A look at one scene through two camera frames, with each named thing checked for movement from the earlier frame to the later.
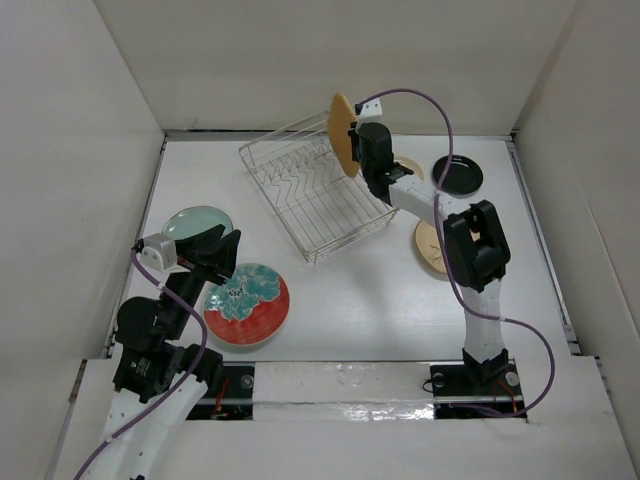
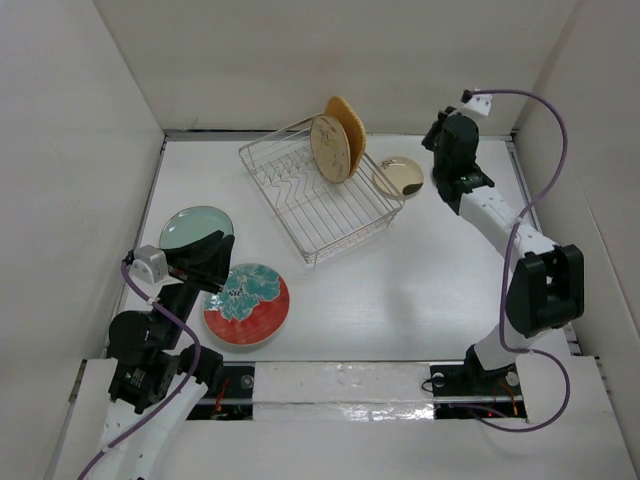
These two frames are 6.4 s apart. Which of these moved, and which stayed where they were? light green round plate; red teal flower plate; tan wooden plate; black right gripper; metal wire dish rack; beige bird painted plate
Moved: beige bird painted plate; black right gripper
Stayed: light green round plate; metal wire dish rack; red teal flower plate; tan wooden plate
